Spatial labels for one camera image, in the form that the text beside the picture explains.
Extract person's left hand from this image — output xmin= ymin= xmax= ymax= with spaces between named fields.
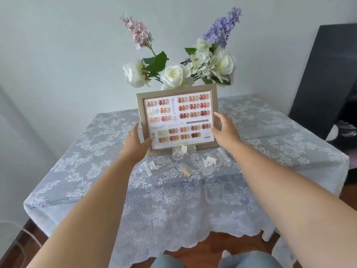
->
xmin=122 ymin=122 xmax=154 ymax=166

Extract person's right hand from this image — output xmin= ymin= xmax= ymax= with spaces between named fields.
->
xmin=211 ymin=112 xmax=243 ymax=151

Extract small clear plastic strip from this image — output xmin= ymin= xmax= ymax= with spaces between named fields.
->
xmin=217 ymin=147 xmax=232 ymax=162

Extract clear bag of white nail tips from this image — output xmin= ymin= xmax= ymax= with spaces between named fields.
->
xmin=142 ymin=158 xmax=173 ymax=177

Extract clear bag of white pieces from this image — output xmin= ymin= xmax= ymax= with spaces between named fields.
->
xmin=199 ymin=154 xmax=223 ymax=169

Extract clear acrylic stand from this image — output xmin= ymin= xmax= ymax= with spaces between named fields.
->
xmin=172 ymin=145 xmax=196 ymax=161

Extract gold framed nail colour chart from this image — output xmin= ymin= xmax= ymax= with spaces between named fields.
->
xmin=136 ymin=83 xmax=221 ymax=157

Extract clear bag of orange nail tips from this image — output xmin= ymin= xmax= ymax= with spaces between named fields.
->
xmin=177 ymin=163 xmax=196 ymax=179

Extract clear round plastic container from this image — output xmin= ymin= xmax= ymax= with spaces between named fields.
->
xmin=203 ymin=182 xmax=223 ymax=205

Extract purple lilac flower stem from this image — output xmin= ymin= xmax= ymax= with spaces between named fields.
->
xmin=181 ymin=7 xmax=242 ymax=66

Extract pink lilac flower stem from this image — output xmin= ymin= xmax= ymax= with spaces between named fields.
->
xmin=120 ymin=13 xmax=170 ymax=81

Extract person's left forearm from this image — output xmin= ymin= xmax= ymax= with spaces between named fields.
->
xmin=26 ymin=152 xmax=147 ymax=268

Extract person's right forearm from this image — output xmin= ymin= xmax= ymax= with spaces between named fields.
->
xmin=222 ymin=140 xmax=357 ymax=268

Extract person's blue jeans legs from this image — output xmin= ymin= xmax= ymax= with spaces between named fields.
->
xmin=150 ymin=250 xmax=277 ymax=268

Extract white lace tablecloth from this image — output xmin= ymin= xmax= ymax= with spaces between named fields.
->
xmin=23 ymin=94 xmax=350 ymax=264

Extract silver leaf dish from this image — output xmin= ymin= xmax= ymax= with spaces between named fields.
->
xmin=325 ymin=119 xmax=357 ymax=142

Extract black shelf unit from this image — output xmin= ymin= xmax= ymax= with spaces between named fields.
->
xmin=289 ymin=23 xmax=357 ymax=140

